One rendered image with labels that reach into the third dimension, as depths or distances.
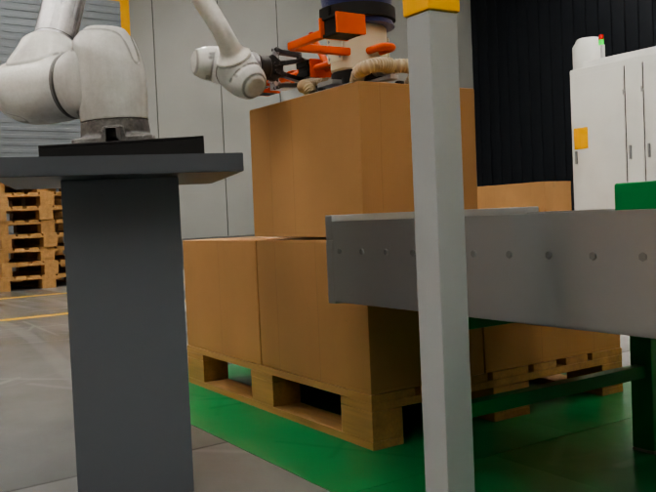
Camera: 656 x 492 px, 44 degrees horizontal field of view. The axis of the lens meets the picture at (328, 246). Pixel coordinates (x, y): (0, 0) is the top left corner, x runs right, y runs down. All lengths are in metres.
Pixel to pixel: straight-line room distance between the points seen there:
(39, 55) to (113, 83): 0.23
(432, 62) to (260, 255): 1.33
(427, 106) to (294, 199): 1.07
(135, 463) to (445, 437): 0.79
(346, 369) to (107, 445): 0.67
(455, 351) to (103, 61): 1.02
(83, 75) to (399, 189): 0.84
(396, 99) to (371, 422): 0.84
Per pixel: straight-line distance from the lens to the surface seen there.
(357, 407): 2.15
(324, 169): 2.20
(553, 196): 9.23
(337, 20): 2.01
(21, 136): 11.56
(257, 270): 2.56
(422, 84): 1.34
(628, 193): 1.42
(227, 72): 2.33
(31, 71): 2.01
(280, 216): 2.41
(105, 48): 1.90
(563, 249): 1.37
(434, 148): 1.31
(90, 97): 1.89
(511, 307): 1.46
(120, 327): 1.82
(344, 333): 2.16
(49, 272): 8.98
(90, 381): 1.84
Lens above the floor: 0.60
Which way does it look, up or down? 2 degrees down
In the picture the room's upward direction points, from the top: 3 degrees counter-clockwise
